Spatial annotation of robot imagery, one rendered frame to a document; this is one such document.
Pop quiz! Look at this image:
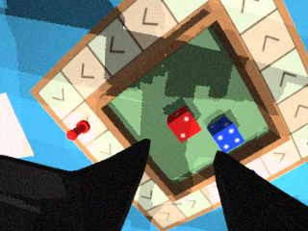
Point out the square board game track with arrows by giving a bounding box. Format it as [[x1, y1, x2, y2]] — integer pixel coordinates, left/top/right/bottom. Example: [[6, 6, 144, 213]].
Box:
[[30, 0, 308, 231]]

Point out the red die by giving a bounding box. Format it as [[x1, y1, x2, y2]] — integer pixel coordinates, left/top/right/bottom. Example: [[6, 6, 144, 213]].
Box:
[[167, 105, 202, 142]]

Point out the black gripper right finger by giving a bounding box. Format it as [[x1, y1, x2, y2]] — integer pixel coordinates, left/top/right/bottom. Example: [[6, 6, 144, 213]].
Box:
[[214, 150, 308, 231]]

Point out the blue die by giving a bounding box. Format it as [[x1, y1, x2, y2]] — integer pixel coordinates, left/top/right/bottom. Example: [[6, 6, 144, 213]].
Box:
[[206, 116, 244, 152]]

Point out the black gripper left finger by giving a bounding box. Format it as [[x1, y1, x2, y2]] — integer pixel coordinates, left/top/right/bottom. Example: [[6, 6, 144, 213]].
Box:
[[0, 139, 151, 231]]

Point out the red pawn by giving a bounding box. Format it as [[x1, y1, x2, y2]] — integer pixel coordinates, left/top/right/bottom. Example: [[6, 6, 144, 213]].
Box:
[[66, 120, 90, 140]]

